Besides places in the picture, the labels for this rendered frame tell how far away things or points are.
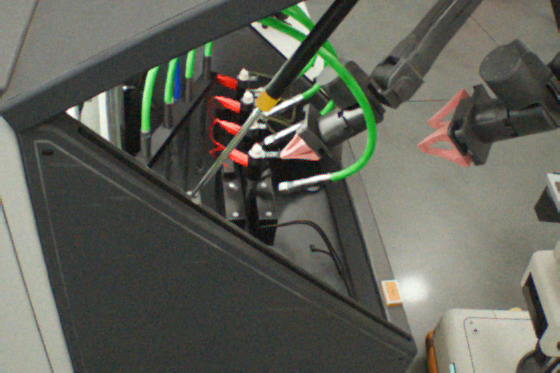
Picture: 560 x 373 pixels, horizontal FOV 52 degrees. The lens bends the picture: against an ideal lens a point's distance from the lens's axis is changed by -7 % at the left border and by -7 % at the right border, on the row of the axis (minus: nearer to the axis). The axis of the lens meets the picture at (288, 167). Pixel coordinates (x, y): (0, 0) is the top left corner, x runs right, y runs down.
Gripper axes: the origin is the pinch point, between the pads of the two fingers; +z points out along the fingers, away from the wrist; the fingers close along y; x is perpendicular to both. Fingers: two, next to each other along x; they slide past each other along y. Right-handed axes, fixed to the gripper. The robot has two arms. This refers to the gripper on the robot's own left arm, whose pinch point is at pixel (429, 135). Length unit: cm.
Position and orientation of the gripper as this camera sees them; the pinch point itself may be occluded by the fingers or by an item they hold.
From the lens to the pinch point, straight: 88.8
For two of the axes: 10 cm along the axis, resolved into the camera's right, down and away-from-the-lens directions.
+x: 6.1, 6.8, 4.0
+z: -6.5, 1.5, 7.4
